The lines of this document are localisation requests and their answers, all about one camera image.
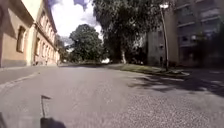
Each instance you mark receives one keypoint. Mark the grass island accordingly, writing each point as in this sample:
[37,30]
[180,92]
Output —
[140,68]

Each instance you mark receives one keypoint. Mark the round leafy tree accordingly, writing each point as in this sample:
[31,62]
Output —
[86,43]

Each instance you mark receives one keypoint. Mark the grey asphalt street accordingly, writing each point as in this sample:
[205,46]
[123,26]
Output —
[106,100]

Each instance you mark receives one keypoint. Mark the tall leafy tree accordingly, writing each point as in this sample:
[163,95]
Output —
[126,26]

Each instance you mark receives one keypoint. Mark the small dark tree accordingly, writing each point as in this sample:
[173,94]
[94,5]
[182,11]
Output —
[61,50]

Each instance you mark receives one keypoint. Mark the pink building with windows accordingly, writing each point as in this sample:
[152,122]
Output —
[41,43]

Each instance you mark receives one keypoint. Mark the grey block of flats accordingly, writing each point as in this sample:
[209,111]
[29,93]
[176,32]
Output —
[196,30]

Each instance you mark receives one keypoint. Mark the pale kerb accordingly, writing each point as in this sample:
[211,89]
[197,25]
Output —
[16,81]

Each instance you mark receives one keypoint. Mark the grey side pavement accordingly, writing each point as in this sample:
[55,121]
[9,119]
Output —
[15,74]

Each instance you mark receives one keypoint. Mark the tan building with arched window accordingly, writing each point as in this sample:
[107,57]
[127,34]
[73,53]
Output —
[10,50]

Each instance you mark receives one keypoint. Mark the street lamp post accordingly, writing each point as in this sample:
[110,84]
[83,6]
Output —
[164,40]

